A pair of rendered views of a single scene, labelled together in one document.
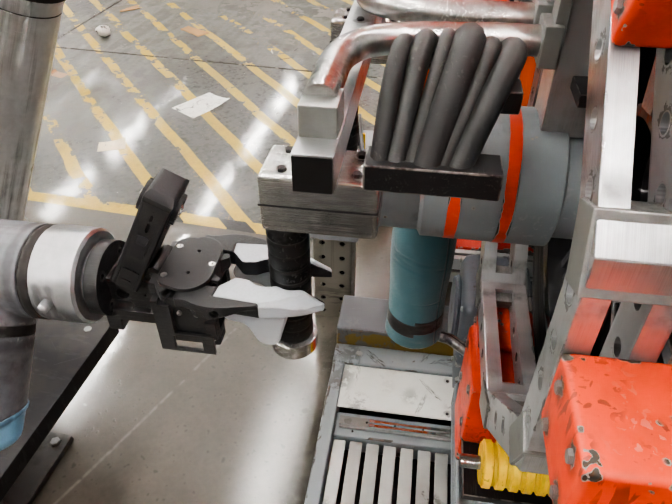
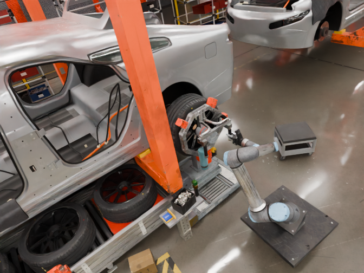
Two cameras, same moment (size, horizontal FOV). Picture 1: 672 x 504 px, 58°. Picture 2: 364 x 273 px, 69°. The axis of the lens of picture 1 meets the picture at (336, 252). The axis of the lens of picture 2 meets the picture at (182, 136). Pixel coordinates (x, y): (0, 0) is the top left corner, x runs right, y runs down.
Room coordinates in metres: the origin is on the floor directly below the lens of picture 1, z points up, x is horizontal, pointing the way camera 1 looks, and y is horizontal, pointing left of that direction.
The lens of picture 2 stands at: (2.13, 1.33, 2.51)
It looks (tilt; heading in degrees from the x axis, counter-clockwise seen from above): 37 degrees down; 229
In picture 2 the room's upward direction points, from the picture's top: 12 degrees counter-clockwise
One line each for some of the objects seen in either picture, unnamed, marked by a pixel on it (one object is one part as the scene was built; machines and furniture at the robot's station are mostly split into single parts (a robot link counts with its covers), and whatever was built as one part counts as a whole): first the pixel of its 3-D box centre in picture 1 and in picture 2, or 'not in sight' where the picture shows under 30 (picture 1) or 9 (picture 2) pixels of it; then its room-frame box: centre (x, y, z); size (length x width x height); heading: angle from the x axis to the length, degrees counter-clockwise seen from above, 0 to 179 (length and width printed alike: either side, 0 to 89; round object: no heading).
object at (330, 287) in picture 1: (335, 245); (183, 223); (1.22, 0.00, 0.21); 0.10 x 0.10 x 0.42; 81
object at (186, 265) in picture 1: (166, 289); (239, 140); (0.41, 0.16, 0.80); 0.12 x 0.08 x 0.09; 81
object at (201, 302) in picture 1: (215, 295); not in sight; (0.38, 0.10, 0.83); 0.09 x 0.05 x 0.02; 72
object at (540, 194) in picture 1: (477, 172); (206, 133); (0.54, -0.15, 0.85); 0.21 x 0.14 x 0.14; 81
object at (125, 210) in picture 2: not in sight; (125, 191); (1.37, -0.68, 0.39); 0.66 x 0.66 x 0.24
